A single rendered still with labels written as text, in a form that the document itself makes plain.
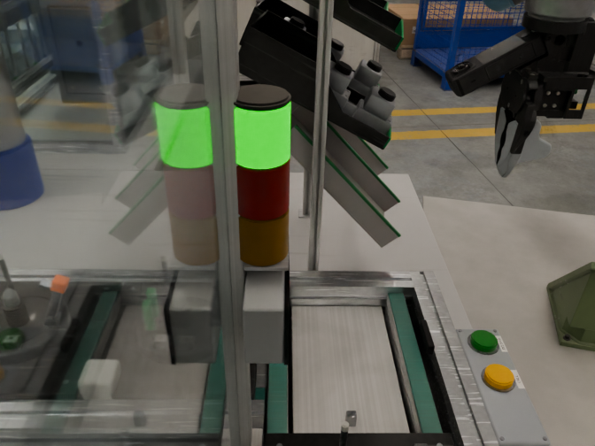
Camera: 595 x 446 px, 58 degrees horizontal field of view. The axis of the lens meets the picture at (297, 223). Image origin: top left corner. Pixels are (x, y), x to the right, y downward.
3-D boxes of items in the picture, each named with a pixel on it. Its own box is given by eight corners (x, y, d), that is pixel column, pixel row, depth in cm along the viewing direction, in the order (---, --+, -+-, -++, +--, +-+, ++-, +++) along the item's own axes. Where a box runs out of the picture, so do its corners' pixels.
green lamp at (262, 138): (289, 144, 48) (290, 91, 45) (289, 170, 44) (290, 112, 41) (234, 143, 48) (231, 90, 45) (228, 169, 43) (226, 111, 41)
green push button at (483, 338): (490, 338, 85) (493, 328, 84) (498, 357, 82) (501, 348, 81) (465, 338, 85) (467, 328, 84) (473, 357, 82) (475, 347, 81)
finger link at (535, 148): (544, 187, 72) (565, 122, 67) (501, 186, 72) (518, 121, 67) (536, 176, 74) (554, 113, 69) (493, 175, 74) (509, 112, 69)
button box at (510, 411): (490, 354, 89) (498, 326, 86) (539, 471, 72) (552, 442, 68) (448, 354, 89) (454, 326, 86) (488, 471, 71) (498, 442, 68)
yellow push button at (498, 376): (506, 372, 79) (508, 363, 78) (515, 394, 76) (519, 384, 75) (479, 372, 79) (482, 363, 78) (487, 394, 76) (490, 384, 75)
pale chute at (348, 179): (382, 211, 110) (400, 200, 108) (382, 248, 99) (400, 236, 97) (289, 113, 102) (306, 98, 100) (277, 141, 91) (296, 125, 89)
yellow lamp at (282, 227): (288, 236, 53) (289, 194, 51) (288, 267, 49) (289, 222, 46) (237, 235, 53) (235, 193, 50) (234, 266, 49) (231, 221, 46)
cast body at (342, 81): (343, 105, 94) (363, 71, 90) (339, 114, 91) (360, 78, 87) (301, 81, 94) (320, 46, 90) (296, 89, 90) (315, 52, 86)
